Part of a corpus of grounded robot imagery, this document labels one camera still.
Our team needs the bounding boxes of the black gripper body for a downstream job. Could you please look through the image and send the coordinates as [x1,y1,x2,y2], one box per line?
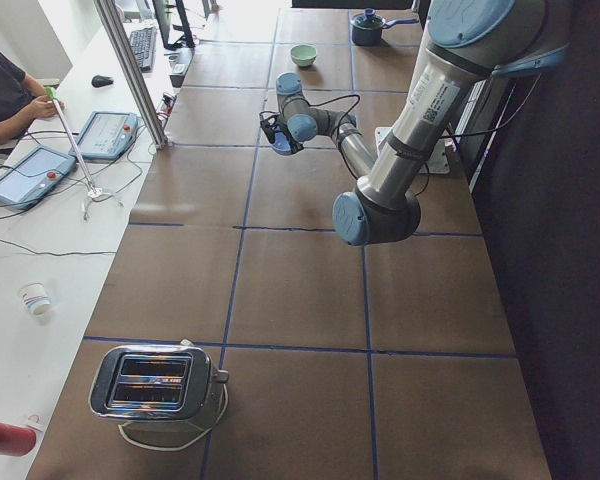
[259,112,280,141]

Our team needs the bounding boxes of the blue bowl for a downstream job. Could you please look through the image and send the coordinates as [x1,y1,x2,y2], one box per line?
[271,130,304,156]

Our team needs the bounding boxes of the green bowl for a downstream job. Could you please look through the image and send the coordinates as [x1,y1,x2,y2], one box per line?
[289,44,317,68]

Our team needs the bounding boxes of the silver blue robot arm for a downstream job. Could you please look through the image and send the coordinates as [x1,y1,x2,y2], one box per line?
[260,1,573,246]

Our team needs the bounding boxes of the black monitor stand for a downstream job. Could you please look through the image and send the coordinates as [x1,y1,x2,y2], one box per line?
[152,0,195,51]

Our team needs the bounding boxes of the blue saucepan with lid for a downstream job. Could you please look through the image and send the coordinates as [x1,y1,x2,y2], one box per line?
[350,8,419,46]

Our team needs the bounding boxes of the black keyboard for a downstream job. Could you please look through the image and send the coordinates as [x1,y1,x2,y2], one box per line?
[128,27,157,72]

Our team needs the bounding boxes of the far teach pendant tablet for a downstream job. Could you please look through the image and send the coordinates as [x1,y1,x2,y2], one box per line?
[76,111,139,162]

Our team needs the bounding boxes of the teach pendant tablet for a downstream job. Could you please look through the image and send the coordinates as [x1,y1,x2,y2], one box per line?
[76,111,139,162]
[0,145,76,210]

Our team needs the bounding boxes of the black computer mouse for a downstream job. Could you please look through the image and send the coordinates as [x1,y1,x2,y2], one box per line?
[91,75,114,88]

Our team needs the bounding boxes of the metal stand with green tip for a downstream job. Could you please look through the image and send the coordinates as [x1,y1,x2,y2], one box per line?
[45,87,124,221]

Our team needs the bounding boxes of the near teach pendant tablet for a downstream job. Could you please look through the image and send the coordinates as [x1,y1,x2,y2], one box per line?
[0,145,76,210]

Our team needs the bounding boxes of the seated person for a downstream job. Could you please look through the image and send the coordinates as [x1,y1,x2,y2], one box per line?
[0,51,57,145]

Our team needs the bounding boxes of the silver toaster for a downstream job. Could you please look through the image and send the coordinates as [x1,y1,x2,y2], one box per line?
[89,342,229,433]

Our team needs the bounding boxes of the paper cup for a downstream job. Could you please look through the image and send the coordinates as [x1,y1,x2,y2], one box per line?
[18,282,52,321]

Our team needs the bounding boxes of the red cylinder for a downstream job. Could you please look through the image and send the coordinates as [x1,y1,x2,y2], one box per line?
[0,422,37,457]

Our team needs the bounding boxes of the aluminium frame post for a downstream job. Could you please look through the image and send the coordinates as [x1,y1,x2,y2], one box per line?
[94,0,168,150]

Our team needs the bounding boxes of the white toaster cable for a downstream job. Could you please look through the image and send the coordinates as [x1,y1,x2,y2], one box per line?
[117,384,230,450]

